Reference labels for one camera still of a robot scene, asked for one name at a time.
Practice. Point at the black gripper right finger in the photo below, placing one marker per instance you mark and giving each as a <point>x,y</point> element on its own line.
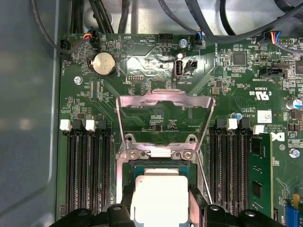
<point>220,218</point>

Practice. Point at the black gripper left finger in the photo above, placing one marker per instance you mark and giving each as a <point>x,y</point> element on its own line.
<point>113,217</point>

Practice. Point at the thin metal locking lever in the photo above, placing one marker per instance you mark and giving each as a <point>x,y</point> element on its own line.
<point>204,177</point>

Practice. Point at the silver CPU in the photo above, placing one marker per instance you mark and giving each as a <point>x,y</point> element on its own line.
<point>161,196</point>

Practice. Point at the metal socket cover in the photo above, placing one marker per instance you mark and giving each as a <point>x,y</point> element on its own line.
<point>165,94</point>

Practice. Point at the installed green RAM stick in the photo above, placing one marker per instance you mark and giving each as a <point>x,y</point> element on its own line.
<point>260,177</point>

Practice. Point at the silver motherboard screw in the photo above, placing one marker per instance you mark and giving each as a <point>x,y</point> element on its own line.
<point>78,80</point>
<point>294,153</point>
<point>183,43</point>

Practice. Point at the green motherboard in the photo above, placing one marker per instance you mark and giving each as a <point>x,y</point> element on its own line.
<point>203,78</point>

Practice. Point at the black open PC case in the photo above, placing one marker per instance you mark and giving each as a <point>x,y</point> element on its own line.
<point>23,94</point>

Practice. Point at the internal USB port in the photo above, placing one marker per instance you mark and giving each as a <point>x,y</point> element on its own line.
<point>179,69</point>

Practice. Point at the round coin battery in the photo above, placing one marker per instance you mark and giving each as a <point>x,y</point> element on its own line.
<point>103,62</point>

